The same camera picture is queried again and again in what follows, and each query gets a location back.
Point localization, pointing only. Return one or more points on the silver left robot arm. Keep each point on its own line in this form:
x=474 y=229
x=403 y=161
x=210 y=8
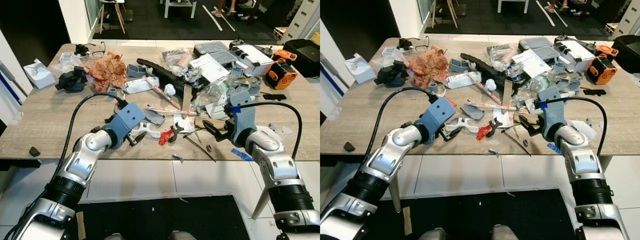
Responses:
x=385 y=165
x=82 y=165

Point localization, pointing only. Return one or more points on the small black clamp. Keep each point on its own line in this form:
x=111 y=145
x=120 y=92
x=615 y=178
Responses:
x=82 y=49
x=405 y=44

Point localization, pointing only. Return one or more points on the grey robot foot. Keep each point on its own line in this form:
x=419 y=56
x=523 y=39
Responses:
x=502 y=233
x=181 y=235
x=114 y=237
x=432 y=235

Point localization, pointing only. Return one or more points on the blue tape strip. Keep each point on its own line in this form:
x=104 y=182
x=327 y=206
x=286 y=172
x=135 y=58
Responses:
x=242 y=154
x=554 y=148

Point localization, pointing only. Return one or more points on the grey plastic bracket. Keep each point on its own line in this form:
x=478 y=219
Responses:
x=135 y=70
x=459 y=65

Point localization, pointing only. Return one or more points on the red and white stick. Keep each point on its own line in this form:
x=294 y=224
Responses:
x=489 y=105
x=162 y=93
x=483 y=86
x=170 y=110

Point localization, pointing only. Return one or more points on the flat black plastic strip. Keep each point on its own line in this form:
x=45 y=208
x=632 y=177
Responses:
x=594 y=91
x=274 y=96

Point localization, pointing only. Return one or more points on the white stool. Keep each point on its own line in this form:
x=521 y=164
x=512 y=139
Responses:
x=512 y=3
x=180 y=4

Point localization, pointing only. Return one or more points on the long black plastic part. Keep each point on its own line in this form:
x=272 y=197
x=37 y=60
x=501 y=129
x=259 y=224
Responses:
x=482 y=67
x=160 y=72

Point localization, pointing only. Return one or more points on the white cardboard box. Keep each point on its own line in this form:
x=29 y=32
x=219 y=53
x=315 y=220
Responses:
x=255 y=55
x=577 y=50

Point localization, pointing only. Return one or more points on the crumpled orange patterned wrapper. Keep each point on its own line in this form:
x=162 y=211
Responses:
x=427 y=68
x=107 y=71

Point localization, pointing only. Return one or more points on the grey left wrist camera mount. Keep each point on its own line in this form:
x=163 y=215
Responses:
x=127 y=119
x=435 y=116

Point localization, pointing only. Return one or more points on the white floor stick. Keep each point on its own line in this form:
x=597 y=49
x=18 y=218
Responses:
x=545 y=13
x=212 y=18

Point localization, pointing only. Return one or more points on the crushed clear plastic bottle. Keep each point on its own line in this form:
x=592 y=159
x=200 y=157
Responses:
x=535 y=88
x=215 y=93

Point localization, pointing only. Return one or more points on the small metal screw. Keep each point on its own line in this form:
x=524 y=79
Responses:
x=177 y=158
x=494 y=152

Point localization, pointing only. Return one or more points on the grey compartment tray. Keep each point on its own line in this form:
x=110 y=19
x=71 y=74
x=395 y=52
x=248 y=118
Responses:
x=226 y=58
x=210 y=48
x=534 y=43
x=548 y=53

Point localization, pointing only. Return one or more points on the black floor mat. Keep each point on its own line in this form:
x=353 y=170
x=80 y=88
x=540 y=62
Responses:
x=160 y=217
x=480 y=215

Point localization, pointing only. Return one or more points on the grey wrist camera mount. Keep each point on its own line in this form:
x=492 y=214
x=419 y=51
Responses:
x=552 y=107
x=127 y=119
x=243 y=112
x=435 y=116

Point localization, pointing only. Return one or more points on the beige table leg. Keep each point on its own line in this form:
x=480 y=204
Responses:
x=395 y=192
x=262 y=200

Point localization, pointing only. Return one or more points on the tan wooden stick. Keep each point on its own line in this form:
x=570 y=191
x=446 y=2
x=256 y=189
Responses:
x=507 y=93
x=186 y=98

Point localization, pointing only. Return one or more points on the clear plastic bag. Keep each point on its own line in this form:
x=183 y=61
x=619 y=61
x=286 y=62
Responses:
x=70 y=61
x=392 y=57

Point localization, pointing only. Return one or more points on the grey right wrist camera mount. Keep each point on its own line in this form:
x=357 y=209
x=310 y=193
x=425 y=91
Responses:
x=552 y=107
x=243 y=112

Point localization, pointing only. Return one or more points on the wooden legged chair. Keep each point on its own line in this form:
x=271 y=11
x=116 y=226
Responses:
x=112 y=4
x=445 y=4

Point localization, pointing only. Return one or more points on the black carry case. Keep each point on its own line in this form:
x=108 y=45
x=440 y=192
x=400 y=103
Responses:
x=627 y=52
x=302 y=56

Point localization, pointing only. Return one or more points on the clear bag with parts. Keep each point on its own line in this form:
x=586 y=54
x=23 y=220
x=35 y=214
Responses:
x=177 y=60
x=500 y=55

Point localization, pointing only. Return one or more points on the grey robot right foot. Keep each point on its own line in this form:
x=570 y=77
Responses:
x=181 y=235
x=502 y=233

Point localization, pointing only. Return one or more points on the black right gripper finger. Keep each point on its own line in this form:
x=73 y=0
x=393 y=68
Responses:
x=526 y=121
x=215 y=137
x=529 y=133
x=212 y=125

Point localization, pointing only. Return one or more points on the white printed paper card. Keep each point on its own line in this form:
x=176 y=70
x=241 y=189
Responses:
x=209 y=67
x=531 y=62

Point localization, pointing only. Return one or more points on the white flat power adapter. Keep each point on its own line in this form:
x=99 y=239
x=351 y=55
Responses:
x=140 y=85
x=462 y=80

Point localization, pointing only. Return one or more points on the small orange black tool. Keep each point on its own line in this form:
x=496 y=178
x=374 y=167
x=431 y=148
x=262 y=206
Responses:
x=285 y=54
x=606 y=50

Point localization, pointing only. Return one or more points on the large orange black tool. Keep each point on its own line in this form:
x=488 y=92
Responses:
x=282 y=75
x=602 y=70

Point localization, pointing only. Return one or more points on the thin black rod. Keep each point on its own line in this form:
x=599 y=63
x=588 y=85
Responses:
x=200 y=146
x=517 y=141

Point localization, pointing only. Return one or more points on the white plastic glasses frame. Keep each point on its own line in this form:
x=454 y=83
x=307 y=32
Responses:
x=149 y=132
x=465 y=127

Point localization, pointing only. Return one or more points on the grey flat plastic piece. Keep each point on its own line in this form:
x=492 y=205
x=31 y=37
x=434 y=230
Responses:
x=155 y=116
x=472 y=111

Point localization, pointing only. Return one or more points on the white plastic sheet scrap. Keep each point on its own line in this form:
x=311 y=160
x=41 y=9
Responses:
x=272 y=132
x=586 y=128

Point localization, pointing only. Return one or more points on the black bulky gripper part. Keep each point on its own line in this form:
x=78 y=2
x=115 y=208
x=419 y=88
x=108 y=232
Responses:
x=392 y=75
x=72 y=80

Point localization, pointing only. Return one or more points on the grey robot left foot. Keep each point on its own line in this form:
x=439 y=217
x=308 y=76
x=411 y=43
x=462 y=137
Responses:
x=432 y=235
x=114 y=237

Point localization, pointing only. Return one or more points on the tan tape strip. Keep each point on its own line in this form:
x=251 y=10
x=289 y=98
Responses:
x=80 y=225
x=406 y=220

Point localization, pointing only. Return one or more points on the small black block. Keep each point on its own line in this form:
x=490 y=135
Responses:
x=349 y=146
x=34 y=151

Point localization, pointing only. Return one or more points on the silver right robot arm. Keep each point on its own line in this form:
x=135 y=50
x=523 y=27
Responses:
x=275 y=160
x=582 y=160

